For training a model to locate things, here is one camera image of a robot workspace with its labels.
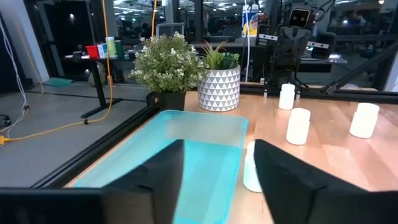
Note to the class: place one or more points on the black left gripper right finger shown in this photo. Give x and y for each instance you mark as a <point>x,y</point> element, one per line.
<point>295,193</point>

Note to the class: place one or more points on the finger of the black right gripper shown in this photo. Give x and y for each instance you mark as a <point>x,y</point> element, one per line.
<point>301,53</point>
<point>285,53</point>

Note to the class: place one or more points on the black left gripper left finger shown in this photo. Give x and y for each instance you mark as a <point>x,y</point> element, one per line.
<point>155,193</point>

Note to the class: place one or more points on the white pill bottle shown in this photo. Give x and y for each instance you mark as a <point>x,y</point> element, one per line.
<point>286,96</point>
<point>363,119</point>
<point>248,171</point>
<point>298,126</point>

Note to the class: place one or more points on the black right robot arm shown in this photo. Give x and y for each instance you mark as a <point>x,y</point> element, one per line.
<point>299,18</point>

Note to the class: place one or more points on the teal translucent plastic basket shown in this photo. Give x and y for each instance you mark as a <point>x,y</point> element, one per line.
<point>211,161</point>

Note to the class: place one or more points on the blue white yellow pack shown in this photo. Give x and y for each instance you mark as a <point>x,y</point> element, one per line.
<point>250,21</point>

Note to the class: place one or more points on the succulent in white triangle-pattern pot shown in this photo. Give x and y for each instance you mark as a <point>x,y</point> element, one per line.
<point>219,90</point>

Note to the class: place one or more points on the grey monitor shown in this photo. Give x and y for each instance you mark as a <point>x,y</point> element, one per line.
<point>169,29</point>

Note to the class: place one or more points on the white-flowered plant in black pot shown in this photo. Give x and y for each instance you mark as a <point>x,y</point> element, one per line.
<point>168,65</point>

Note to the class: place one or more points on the black desk with T-foot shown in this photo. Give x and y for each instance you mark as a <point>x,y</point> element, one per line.
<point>97,84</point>

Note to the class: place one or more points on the dark green cup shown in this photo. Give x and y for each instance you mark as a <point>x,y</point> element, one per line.
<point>119,49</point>

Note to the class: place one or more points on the teal floor mat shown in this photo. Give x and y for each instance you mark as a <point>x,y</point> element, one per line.
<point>57,82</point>

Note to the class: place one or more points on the white and blue box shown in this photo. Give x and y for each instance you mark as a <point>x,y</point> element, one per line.
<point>102,51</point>

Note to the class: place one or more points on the light green cup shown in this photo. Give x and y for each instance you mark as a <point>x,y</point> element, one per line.
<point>111,46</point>

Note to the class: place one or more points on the red box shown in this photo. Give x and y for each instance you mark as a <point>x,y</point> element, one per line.
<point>92,52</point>

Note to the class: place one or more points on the black aluminium table frame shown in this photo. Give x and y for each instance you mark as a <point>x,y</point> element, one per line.
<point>93,149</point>

